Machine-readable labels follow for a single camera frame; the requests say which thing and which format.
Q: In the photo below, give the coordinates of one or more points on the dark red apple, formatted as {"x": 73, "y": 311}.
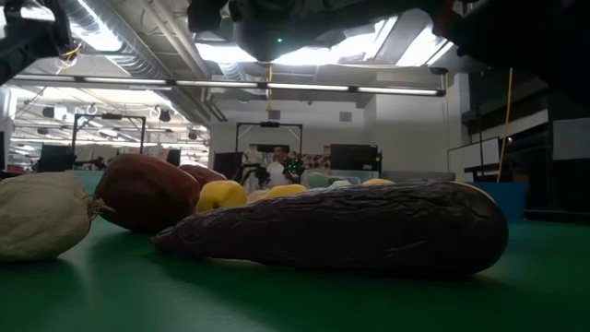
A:
{"x": 147, "y": 193}

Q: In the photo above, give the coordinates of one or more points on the red yellow apple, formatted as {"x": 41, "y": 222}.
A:
{"x": 205, "y": 174}

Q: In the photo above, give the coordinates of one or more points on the yellow lemon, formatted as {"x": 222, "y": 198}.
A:
{"x": 286, "y": 190}
{"x": 378, "y": 181}
{"x": 221, "y": 196}

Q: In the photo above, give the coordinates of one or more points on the purple eggplant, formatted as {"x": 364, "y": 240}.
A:
{"x": 345, "y": 226}

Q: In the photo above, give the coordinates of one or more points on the black background robot arm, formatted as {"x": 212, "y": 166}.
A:
{"x": 292, "y": 167}

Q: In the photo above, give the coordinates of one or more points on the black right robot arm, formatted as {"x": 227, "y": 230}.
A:
{"x": 276, "y": 32}

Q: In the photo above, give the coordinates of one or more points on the black monitor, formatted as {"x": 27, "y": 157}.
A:
{"x": 55, "y": 159}
{"x": 355, "y": 157}

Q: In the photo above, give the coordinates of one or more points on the black upright panel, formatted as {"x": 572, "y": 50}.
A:
{"x": 227, "y": 166}

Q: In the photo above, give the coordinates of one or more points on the long ceiling light fixture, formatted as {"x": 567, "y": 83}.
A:
{"x": 304, "y": 86}

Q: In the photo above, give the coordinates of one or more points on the person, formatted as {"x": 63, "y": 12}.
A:
{"x": 278, "y": 173}

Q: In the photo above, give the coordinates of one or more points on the green table mat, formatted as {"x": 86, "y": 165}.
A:
{"x": 138, "y": 299}

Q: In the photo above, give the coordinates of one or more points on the floral cloth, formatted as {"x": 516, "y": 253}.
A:
{"x": 318, "y": 161}

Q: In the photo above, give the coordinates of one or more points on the whiteboard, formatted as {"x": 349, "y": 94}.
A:
{"x": 475, "y": 157}

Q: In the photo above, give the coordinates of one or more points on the yellow pole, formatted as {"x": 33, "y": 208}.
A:
{"x": 505, "y": 124}

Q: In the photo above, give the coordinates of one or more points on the blue plastic basket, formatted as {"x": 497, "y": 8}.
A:
{"x": 507, "y": 200}

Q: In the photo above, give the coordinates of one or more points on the silver ribbed air duct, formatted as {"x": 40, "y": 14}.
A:
{"x": 138, "y": 64}

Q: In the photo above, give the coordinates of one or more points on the black gantry frame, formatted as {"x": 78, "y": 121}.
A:
{"x": 110, "y": 116}
{"x": 269, "y": 124}

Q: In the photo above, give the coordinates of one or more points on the grey wall vent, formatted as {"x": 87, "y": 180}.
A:
{"x": 345, "y": 116}
{"x": 274, "y": 115}

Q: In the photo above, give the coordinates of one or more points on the white wall sign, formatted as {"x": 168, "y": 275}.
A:
{"x": 571, "y": 138}

